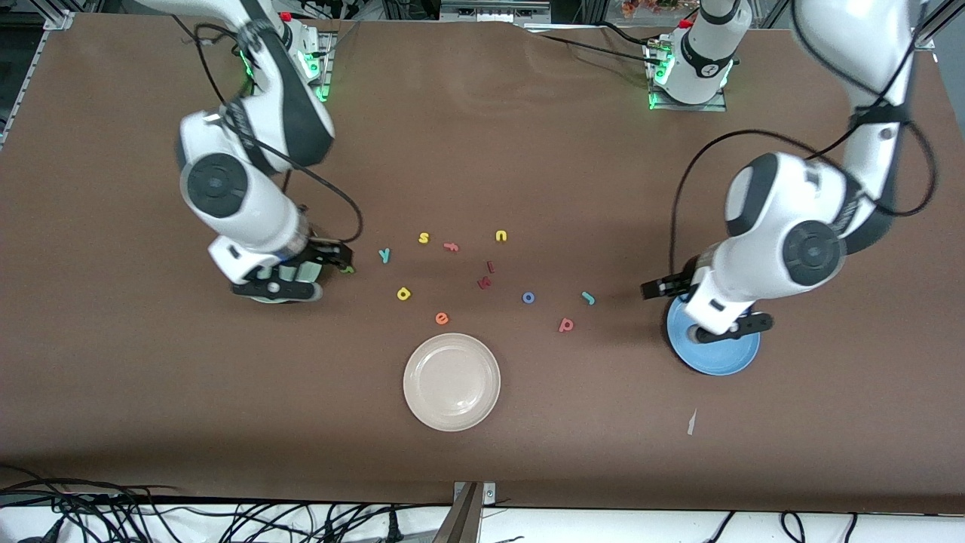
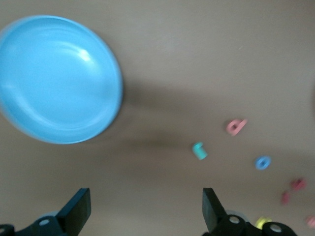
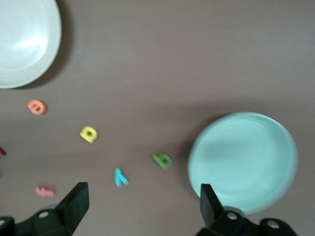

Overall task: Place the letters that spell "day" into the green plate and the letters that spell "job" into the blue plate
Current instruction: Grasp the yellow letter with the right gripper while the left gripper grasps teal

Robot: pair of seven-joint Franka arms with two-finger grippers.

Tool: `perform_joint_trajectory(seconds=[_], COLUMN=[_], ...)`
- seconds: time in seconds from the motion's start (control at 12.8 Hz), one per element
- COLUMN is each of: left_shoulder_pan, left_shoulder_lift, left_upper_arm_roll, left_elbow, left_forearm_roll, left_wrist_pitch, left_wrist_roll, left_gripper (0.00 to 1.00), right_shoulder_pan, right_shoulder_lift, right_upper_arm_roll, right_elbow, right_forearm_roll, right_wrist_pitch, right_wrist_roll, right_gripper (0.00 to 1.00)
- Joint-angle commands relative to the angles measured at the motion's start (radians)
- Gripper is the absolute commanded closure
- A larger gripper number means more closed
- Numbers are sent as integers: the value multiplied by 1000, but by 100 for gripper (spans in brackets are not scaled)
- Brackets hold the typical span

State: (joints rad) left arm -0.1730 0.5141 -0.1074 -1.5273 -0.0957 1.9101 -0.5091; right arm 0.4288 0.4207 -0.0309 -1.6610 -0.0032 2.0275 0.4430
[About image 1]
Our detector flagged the blue plate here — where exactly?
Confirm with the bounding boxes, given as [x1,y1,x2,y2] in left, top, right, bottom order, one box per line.
[666,290,761,376]

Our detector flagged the beige plate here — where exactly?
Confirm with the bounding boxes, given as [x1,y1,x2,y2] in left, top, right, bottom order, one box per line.
[403,333,501,432]

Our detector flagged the brown table cover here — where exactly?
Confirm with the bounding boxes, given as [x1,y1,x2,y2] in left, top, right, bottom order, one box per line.
[0,14,965,515]

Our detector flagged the orange artificial flowers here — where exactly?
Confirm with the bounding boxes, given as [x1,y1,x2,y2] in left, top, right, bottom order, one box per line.
[622,0,698,20]

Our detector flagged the grey metal beam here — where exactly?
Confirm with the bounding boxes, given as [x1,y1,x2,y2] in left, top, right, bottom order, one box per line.
[431,483,483,543]

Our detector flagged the grey power strip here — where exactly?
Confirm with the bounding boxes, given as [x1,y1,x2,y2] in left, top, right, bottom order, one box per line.
[441,0,551,22]

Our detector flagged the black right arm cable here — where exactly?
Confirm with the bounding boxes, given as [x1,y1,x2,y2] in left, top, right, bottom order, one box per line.
[172,14,364,244]

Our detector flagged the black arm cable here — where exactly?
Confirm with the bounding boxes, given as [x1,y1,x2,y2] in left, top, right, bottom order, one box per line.
[669,0,939,284]
[172,14,364,244]

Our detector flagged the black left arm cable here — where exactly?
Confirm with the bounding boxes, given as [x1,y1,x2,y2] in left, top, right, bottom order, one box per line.
[669,0,939,284]

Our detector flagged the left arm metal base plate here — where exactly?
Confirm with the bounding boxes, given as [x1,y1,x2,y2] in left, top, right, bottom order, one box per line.
[648,41,728,112]

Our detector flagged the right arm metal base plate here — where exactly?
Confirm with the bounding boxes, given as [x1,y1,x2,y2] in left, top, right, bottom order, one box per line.
[298,30,332,103]

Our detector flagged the black base power cable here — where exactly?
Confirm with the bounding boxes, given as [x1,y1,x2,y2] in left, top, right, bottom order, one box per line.
[528,21,668,67]

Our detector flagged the small metal bracket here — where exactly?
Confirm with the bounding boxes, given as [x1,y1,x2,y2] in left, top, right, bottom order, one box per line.
[452,481,497,505]

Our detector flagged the black cable bundle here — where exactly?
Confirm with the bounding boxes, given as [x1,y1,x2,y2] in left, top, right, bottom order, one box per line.
[0,464,453,543]

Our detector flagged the aluminium frame rail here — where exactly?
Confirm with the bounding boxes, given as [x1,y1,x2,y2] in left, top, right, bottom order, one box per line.
[0,0,76,148]

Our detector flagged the aluminium frame corner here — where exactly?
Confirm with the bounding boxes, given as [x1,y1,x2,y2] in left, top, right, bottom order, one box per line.
[912,0,965,50]

